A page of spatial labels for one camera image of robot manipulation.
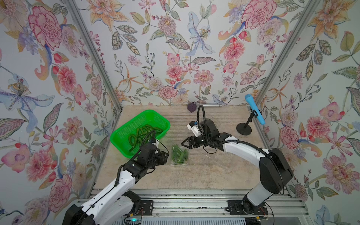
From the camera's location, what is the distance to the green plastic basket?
0.97 m

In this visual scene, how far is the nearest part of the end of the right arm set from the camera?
0.64 meters

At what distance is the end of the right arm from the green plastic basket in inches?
10.6
